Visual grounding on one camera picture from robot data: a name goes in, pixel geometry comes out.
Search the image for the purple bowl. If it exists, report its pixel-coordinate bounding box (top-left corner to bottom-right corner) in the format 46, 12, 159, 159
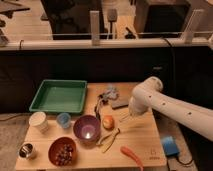
73, 115, 101, 143

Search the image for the small metal cup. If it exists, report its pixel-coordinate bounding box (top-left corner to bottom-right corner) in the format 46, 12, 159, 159
18, 143, 37, 159

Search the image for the grey block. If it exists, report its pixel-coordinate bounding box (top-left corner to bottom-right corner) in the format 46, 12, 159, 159
110, 99, 129, 110

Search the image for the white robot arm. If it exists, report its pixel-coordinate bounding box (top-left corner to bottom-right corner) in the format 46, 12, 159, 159
129, 76, 213, 141

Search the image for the red bowl with beads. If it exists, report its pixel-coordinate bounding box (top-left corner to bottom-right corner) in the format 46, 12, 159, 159
48, 137, 77, 166

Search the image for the small blue cup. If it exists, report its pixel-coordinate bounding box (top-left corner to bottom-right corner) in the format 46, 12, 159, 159
56, 113, 71, 129

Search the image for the orange apple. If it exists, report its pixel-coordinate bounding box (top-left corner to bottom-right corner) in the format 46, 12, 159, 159
102, 115, 115, 130

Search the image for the black cable on table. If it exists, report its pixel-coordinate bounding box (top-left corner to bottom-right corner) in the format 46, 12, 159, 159
94, 94, 105, 120

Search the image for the green plastic tray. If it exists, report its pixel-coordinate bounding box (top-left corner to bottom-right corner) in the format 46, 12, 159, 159
29, 79, 87, 115

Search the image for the white paper cup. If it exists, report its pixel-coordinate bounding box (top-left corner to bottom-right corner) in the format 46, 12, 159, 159
29, 112, 48, 133

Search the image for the orange carrot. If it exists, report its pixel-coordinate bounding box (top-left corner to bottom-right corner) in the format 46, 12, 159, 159
120, 146, 144, 171

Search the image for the fork with white handle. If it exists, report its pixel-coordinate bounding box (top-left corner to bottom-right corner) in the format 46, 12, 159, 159
119, 114, 131, 122

